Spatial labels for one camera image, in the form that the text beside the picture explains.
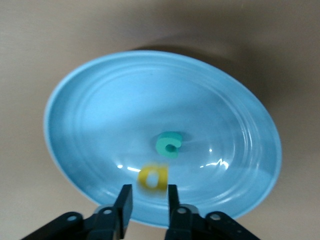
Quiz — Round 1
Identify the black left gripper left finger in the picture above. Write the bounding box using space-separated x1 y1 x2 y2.
24 184 135 240

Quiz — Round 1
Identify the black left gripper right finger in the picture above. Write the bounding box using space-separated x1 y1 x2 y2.
163 184 261 240

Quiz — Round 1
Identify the yellow letter a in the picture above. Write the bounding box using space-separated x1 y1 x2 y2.
137 162 169 196

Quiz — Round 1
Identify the teal letter c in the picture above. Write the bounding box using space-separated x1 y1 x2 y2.
155 131 182 159

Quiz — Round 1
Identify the blue plate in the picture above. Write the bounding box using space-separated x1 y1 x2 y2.
42 49 283 229

